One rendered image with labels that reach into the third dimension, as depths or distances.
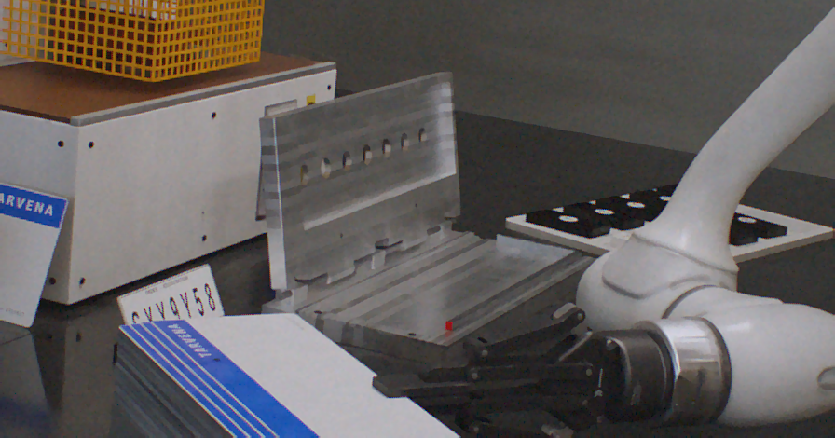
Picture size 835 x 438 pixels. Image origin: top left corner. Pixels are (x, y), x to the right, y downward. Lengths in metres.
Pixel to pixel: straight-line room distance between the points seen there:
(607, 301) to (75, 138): 0.55
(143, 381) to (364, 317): 0.45
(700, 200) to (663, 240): 0.05
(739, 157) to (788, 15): 2.52
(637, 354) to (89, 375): 0.52
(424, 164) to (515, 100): 2.21
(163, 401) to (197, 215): 0.65
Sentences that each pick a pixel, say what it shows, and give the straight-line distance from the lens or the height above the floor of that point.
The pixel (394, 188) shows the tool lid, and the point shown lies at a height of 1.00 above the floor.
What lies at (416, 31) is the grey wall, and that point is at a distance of 4.50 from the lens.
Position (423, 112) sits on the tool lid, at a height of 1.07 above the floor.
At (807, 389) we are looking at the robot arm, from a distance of 1.60.
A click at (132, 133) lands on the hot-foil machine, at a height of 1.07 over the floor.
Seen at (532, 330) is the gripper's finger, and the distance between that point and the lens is 1.47.
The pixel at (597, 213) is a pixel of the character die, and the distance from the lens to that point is 2.47.
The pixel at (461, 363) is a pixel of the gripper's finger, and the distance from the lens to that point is 1.46.
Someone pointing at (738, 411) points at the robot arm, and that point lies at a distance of 1.57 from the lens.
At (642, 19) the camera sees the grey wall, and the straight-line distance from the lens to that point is 4.30.
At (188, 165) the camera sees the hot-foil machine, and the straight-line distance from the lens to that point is 2.06.
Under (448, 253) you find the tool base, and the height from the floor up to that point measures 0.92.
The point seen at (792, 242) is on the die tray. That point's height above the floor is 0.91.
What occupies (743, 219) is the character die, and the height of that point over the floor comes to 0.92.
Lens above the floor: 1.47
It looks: 13 degrees down
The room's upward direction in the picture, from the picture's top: 6 degrees clockwise
